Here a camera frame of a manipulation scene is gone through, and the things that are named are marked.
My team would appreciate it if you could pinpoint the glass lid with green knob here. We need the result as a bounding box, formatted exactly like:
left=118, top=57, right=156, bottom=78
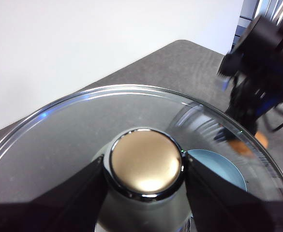
left=0, top=84, right=283, bottom=232

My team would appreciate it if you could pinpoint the brown potato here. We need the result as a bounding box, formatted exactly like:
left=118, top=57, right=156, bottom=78
left=227, top=131, right=269, bottom=156

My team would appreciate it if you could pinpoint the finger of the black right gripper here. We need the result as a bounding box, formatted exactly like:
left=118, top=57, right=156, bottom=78
left=213, top=125, right=237, bottom=144
left=225, top=95, right=260, bottom=135

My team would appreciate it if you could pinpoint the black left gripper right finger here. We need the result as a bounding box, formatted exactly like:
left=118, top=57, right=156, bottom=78
left=184, top=156, right=283, bottom=232

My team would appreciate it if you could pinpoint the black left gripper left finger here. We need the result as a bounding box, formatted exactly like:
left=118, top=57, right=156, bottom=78
left=0, top=156, right=113, bottom=232

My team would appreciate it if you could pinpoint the grey metal rack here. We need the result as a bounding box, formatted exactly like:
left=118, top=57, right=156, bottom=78
left=230, top=0, right=283, bottom=48

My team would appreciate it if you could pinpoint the blue round plate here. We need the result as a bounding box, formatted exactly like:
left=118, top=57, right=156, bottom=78
left=186, top=149, right=247, bottom=192

